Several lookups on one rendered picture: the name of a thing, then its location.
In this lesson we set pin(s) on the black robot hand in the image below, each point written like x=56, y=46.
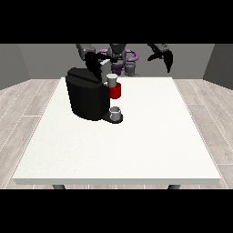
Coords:
x=167, y=57
x=92, y=62

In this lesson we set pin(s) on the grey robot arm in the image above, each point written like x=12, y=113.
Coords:
x=84, y=48
x=160, y=46

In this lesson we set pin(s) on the pale grey machine lid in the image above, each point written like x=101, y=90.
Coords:
x=105, y=68

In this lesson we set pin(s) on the small grey coffee pod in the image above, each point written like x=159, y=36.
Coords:
x=112, y=79

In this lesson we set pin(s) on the black coffee machine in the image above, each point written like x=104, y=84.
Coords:
x=85, y=97

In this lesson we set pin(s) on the red pod holder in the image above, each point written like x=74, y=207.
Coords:
x=115, y=91

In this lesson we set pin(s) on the small grey cup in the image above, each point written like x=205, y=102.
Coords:
x=115, y=113

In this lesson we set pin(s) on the dark table leg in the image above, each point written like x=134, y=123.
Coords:
x=174, y=186
x=58, y=186

